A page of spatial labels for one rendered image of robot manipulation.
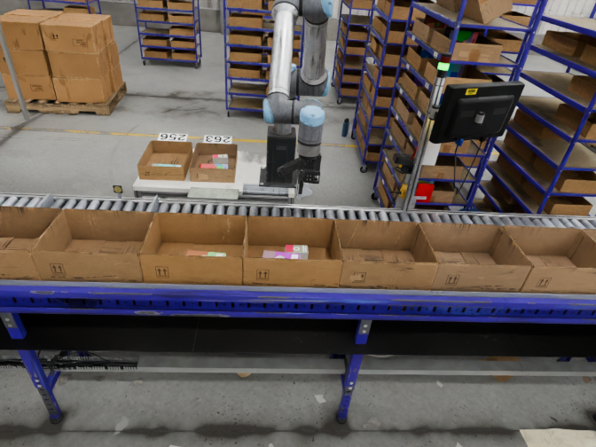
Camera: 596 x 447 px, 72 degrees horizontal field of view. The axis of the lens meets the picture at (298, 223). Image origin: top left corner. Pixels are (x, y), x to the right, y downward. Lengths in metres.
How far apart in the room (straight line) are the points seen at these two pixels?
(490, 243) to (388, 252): 0.50
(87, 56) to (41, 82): 0.71
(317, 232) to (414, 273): 0.47
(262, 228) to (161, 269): 0.48
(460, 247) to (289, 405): 1.22
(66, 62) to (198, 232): 4.38
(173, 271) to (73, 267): 0.38
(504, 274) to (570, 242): 0.56
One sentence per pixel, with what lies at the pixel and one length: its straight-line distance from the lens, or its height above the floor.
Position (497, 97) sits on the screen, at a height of 1.49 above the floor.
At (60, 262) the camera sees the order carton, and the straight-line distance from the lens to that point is 1.81.
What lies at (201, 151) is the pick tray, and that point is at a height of 0.79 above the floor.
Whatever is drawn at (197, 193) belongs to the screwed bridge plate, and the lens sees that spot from 2.59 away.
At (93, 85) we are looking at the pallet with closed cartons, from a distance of 6.01.
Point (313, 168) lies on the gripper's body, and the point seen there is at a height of 1.35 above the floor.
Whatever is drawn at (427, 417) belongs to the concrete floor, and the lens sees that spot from 2.57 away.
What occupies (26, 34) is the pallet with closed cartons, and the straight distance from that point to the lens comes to 6.15.
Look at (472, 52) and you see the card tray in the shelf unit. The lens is 2.86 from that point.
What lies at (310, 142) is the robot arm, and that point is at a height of 1.47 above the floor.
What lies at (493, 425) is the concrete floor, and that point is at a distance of 2.69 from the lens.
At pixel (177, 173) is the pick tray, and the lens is 2.72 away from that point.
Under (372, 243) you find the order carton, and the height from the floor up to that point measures 0.92.
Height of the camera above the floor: 2.08
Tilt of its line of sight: 35 degrees down
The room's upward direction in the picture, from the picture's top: 5 degrees clockwise
